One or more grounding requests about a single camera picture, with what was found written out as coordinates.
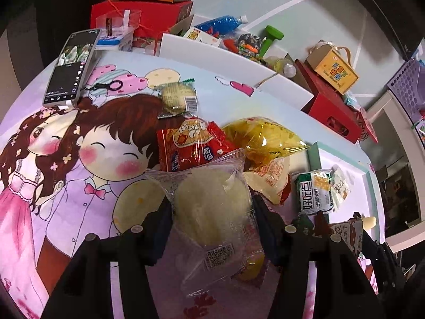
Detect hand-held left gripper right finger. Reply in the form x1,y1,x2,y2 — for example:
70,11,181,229
250,194,387,319

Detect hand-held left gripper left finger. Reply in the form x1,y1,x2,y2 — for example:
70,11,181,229
41,198,173,319

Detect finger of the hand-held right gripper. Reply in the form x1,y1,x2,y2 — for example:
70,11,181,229
352,211,386,273

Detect red brown snack packet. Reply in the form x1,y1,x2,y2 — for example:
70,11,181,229
327,219,364,256

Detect clear bun packet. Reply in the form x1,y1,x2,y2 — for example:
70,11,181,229
145,149,266,298

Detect orange white snack packet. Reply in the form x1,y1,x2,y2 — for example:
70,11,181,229
244,156,291,205

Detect small white snack packet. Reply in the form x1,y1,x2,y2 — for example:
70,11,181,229
329,168,351,211

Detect green white snack packet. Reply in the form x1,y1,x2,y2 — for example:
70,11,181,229
295,169,335,215

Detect teal rimmed white tray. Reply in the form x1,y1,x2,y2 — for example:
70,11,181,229
289,141,377,236

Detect yellow snack bag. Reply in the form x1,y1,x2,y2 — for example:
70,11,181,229
221,117,311,167

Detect small round pastry packet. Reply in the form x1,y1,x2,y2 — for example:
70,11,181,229
158,77,198,119

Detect large red gift box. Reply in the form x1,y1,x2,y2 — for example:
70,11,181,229
294,60,377,144

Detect purple perforated basket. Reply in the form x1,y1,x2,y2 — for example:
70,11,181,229
387,58,425,123

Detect clear plastic bottle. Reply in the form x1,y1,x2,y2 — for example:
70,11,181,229
266,56,297,76

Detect white cardboard box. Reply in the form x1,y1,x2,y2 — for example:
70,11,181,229
156,13,316,107

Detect smartphone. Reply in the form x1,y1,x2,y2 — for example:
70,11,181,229
42,28,102,108

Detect colourful toys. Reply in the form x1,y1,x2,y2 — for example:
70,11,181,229
222,33,264,57

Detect green dumbbell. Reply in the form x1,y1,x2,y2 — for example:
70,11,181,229
258,25,284,57

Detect yellow white carton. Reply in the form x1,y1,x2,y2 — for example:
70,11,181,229
182,27,221,48

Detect clear plastic container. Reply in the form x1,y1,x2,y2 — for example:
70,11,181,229
96,9,142,51

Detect blue bottle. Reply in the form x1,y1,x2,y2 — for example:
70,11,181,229
194,15,249,35

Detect black cabinet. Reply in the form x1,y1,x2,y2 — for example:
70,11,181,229
33,0,110,67

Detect black key ring clip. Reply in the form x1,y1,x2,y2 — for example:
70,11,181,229
87,79,123,93

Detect yellow gift box with handle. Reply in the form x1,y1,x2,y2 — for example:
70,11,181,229
305,41,360,95

